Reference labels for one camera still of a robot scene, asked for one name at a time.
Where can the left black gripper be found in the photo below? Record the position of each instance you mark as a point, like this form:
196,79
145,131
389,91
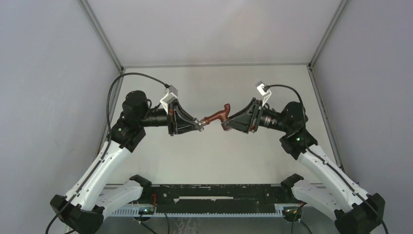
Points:
178,121

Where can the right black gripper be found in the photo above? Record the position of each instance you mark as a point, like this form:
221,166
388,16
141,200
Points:
248,119

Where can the red brown water faucet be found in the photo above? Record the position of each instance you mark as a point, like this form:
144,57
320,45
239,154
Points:
221,115

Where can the silver metal tee fitting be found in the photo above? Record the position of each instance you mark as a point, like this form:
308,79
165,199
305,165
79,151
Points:
199,124

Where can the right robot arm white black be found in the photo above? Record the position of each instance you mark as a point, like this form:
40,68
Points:
352,209

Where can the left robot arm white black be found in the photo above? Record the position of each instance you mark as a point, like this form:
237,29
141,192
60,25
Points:
83,208

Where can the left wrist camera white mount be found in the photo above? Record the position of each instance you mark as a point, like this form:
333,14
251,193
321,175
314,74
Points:
171,93

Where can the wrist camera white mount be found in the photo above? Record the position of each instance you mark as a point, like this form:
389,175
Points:
171,93
264,92

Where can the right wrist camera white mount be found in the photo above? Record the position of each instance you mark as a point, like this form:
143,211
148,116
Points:
264,92

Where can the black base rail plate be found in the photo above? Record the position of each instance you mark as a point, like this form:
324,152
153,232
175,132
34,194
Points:
221,198

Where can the white slotted cable duct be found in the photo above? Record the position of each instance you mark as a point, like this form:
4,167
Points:
151,212

